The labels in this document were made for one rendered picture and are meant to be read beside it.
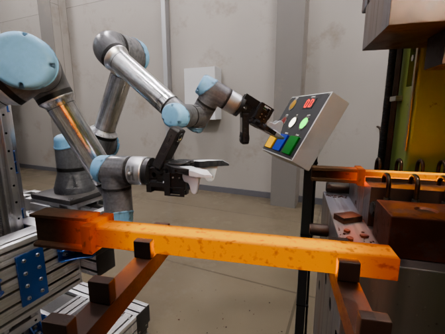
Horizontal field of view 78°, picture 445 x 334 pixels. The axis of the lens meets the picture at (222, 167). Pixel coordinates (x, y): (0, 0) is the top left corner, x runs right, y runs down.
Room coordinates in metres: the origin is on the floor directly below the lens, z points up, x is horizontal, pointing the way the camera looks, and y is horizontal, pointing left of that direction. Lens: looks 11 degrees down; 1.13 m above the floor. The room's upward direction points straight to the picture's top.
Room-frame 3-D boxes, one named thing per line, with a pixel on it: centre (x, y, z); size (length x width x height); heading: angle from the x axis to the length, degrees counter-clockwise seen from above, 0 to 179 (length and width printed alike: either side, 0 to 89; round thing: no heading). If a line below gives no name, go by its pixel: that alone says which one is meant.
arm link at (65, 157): (1.10, 0.60, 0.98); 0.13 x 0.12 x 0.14; 156
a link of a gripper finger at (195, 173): (0.60, 0.06, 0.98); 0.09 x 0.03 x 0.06; 39
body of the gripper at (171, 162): (0.68, 0.13, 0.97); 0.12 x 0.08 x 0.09; 75
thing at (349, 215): (0.52, -0.25, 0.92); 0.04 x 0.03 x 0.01; 107
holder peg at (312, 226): (0.58, -0.22, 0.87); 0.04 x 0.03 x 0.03; 75
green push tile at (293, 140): (1.04, -0.26, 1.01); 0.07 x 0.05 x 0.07; 10
